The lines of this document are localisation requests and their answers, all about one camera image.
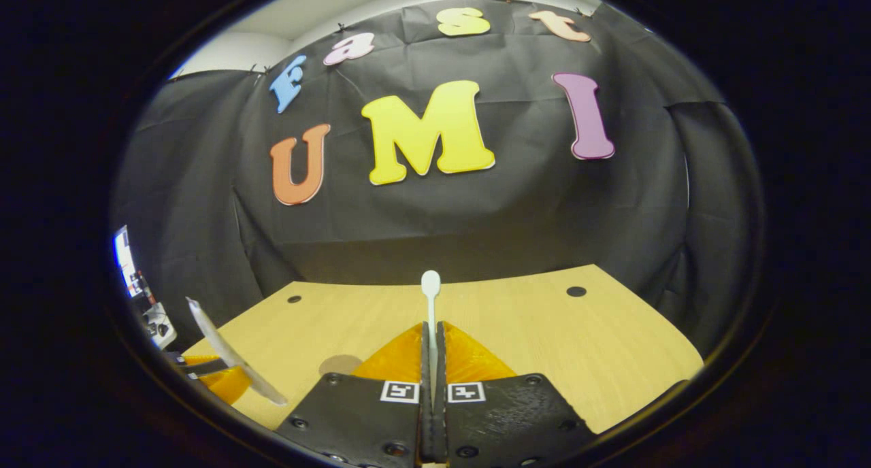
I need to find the white toothpaste tube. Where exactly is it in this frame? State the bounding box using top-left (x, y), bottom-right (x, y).
top-left (186, 297), bottom-right (289, 407)

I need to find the round brown coaster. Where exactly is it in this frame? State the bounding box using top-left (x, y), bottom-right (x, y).
top-left (318, 354), bottom-right (365, 377)

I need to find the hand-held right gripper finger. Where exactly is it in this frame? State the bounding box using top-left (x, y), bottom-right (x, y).
top-left (435, 320), bottom-right (599, 468)
top-left (276, 320), bottom-right (436, 468)

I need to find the wooden desktop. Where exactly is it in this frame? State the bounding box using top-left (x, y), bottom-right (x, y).
top-left (182, 264), bottom-right (705, 436)

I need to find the computer monitor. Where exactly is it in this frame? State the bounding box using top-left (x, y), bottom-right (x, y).
top-left (113, 225), bottom-right (144, 299)

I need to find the white toothbrush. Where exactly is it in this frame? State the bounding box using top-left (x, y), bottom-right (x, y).
top-left (421, 270), bottom-right (443, 401)

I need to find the black backdrop cloth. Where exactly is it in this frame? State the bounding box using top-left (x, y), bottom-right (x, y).
top-left (112, 0), bottom-right (763, 360)

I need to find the white side desk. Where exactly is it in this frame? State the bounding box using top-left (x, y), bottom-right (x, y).
top-left (139, 301), bottom-right (179, 350)

